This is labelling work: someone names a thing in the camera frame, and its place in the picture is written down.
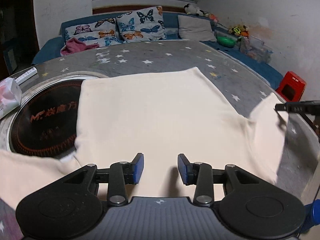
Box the plain grey pillow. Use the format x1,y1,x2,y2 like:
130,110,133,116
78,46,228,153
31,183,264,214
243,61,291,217
177,15,216,42

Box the grey star pattern table cover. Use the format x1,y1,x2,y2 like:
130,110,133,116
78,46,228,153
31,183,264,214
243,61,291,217
0,39,318,240

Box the green bowl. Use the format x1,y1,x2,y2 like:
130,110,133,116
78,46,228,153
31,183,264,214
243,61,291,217
216,36,238,48

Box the right butterfly pattern pillow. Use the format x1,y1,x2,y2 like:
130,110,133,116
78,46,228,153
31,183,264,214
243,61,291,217
116,5,167,43

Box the pink garment on sofa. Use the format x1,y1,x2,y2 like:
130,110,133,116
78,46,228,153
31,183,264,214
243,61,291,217
60,37,99,56

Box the cream white sweatshirt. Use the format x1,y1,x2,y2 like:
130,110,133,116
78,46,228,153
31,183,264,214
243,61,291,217
1,68,288,208

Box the red plastic stool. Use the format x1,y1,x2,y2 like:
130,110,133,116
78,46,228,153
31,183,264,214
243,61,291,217
276,71,306,102

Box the butterfly pattern pillow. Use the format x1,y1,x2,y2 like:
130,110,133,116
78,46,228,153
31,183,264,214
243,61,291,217
65,18,126,47
116,5,167,43

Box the black round induction cooktop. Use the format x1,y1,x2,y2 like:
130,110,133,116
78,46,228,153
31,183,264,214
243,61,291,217
9,79,83,158

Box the blue sectional sofa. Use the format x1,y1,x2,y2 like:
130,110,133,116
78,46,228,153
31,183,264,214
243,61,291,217
31,12,284,89

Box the clear plastic storage box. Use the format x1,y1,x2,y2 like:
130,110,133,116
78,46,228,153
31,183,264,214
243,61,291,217
239,36,273,63

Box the white tissue pack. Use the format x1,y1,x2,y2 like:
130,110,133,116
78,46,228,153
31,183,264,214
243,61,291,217
0,77,22,119

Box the yellow orange toys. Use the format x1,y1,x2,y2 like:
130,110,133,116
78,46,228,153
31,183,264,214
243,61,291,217
228,24,249,38

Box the black white plush toy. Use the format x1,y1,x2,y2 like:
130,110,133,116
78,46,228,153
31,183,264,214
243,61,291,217
184,3,207,17

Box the left butterfly pattern pillow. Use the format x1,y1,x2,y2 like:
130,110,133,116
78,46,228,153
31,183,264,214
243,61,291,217
65,18,126,47

